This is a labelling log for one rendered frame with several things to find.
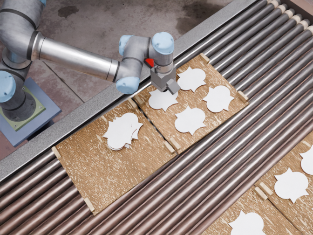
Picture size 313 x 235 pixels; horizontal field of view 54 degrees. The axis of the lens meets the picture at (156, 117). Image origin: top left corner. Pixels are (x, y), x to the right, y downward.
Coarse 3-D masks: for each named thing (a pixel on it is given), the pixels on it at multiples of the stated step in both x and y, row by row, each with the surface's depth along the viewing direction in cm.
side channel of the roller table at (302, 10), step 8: (280, 0) 171; (288, 0) 167; (296, 0) 166; (304, 0) 166; (288, 8) 170; (296, 8) 166; (304, 8) 163; (312, 8) 163; (304, 16) 165; (312, 16) 162
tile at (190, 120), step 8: (184, 112) 137; (192, 112) 137; (200, 112) 137; (176, 120) 136; (184, 120) 136; (192, 120) 136; (200, 120) 135; (176, 128) 134; (184, 128) 134; (192, 128) 134
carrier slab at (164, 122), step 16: (192, 64) 150; (208, 64) 150; (176, 80) 147; (208, 80) 146; (224, 80) 146; (144, 96) 143; (192, 96) 142; (144, 112) 140; (160, 112) 139; (176, 112) 139; (208, 112) 138; (224, 112) 138; (160, 128) 135; (208, 128) 135; (192, 144) 132
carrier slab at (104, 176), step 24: (96, 120) 138; (144, 120) 137; (72, 144) 133; (96, 144) 133; (144, 144) 132; (72, 168) 128; (96, 168) 128; (120, 168) 128; (144, 168) 127; (96, 192) 123; (120, 192) 123
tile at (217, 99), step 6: (210, 90) 142; (216, 90) 142; (222, 90) 142; (228, 90) 142; (210, 96) 141; (216, 96) 141; (222, 96) 141; (228, 96) 141; (210, 102) 139; (216, 102) 139; (222, 102) 139; (228, 102) 139; (210, 108) 138; (216, 108) 138; (222, 108) 138
